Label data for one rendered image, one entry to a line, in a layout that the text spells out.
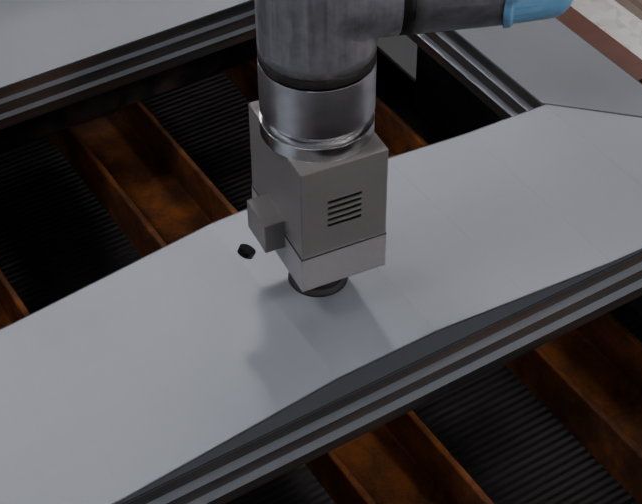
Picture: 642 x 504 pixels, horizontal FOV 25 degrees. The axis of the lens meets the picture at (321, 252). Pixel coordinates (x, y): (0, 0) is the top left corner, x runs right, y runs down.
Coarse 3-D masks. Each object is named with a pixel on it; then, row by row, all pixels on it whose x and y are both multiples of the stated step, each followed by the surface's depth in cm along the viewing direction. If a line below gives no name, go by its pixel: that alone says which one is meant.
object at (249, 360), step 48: (192, 240) 107; (144, 288) 105; (192, 288) 104; (240, 288) 104; (192, 336) 101; (240, 336) 101; (288, 336) 100; (240, 384) 98; (288, 384) 97; (240, 432) 95
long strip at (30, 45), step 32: (0, 0) 133; (32, 0) 133; (64, 0) 133; (96, 0) 133; (128, 0) 133; (160, 0) 133; (192, 0) 133; (224, 0) 133; (0, 32) 130; (32, 32) 130; (64, 32) 130; (96, 32) 130; (128, 32) 130; (160, 32) 130; (0, 64) 126; (32, 64) 126; (64, 64) 126
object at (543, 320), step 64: (128, 64) 129; (448, 64) 130; (0, 128) 125; (640, 256) 110; (512, 320) 105; (576, 320) 107; (384, 384) 101; (448, 384) 103; (256, 448) 97; (320, 448) 99
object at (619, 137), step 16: (560, 112) 121; (576, 112) 121; (592, 112) 121; (576, 128) 120; (592, 128) 120; (608, 128) 120; (624, 128) 120; (640, 128) 120; (592, 144) 118; (608, 144) 118; (624, 144) 118; (640, 144) 118; (624, 160) 117; (640, 160) 117; (640, 176) 116
